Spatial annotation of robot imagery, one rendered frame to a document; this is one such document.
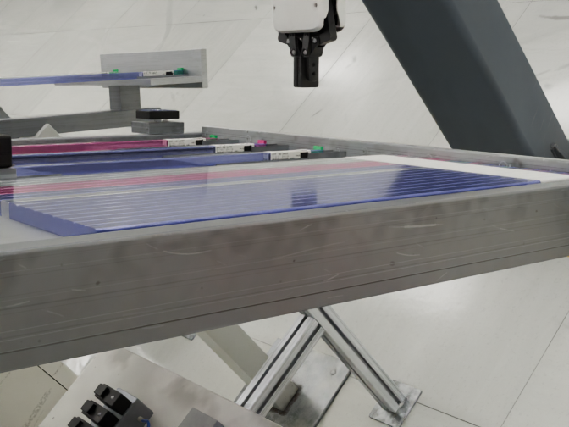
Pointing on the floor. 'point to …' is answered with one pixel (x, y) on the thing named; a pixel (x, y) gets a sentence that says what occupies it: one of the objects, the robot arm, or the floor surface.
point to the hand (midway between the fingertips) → (306, 72)
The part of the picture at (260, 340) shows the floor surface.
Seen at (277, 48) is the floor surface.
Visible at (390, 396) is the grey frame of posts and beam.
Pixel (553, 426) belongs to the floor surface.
